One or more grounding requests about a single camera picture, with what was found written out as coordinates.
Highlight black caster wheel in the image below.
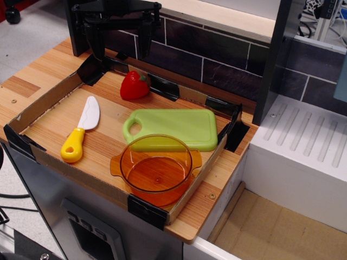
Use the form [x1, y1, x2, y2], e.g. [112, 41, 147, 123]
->
[5, 6, 21, 24]

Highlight white toy sink drainboard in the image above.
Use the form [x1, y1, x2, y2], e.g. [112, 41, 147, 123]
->
[243, 96, 346, 232]

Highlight white yellow toy knife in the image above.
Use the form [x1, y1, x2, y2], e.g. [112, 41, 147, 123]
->
[60, 96, 100, 163]

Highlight red toy strawberry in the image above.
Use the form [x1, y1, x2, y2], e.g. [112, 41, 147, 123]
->
[120, 70, 150, 100]

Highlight orange transparent plastic pot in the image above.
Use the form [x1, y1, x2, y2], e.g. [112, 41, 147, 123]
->
[110, 135, 202, 207]

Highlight dark grey vertical post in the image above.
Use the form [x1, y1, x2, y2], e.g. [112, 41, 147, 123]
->
[253, 1, 305, 126]

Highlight grey toy oven front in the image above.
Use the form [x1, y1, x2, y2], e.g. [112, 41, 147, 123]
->
[3, 144, 183, 259]

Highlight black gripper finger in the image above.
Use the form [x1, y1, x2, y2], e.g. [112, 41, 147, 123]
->
[138, 20, 152, 59]
[84, 23, 105, 60]

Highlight black floor cable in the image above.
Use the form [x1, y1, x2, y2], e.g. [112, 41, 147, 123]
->
[0, 193, 38, 212]

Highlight green plastic cutting board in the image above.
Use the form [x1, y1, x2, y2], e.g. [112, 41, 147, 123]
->
[123, 109, 219, 152]

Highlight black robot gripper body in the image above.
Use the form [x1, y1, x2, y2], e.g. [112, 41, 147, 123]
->
[72, 1, 162, 30]

